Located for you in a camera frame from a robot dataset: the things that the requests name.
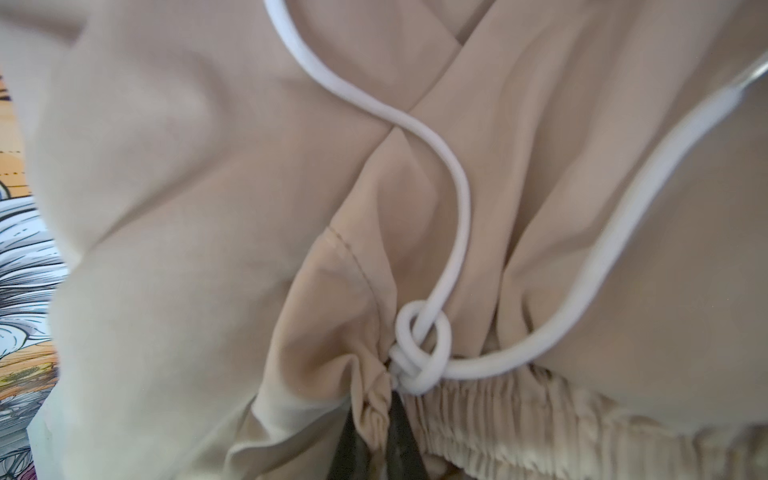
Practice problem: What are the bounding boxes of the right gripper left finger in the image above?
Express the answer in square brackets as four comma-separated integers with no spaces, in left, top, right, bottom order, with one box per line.
[326,411,370,480]

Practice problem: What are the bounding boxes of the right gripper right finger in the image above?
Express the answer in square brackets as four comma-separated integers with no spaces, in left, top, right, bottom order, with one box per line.
[385,392,429,480]

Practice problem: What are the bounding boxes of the beige drawstring shorts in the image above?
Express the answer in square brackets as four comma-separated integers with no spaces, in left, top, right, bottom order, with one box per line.
[1,1,767,479]

